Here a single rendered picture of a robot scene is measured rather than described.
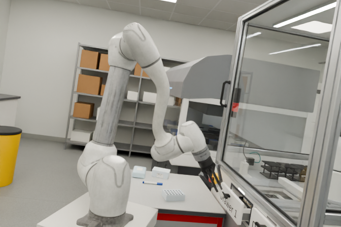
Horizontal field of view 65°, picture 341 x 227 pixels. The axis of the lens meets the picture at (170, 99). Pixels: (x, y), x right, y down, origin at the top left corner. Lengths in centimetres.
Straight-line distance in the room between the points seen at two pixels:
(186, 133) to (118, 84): 42
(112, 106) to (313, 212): 90
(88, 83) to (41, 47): 129
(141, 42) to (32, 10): 510
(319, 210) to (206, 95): 138
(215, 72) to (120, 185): 140
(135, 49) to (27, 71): 498
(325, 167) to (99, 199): 84
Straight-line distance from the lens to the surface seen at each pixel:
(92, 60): 524
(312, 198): 111
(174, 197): 173
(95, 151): 129
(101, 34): 573
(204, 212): 168
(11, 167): 378
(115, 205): 117
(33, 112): 603
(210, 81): 224
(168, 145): 137
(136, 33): 115
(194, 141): 137
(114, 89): 128
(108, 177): 113
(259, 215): 139
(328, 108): 106
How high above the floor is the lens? 144
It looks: 3 degrees down
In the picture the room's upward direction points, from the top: 9 degrees clockwise
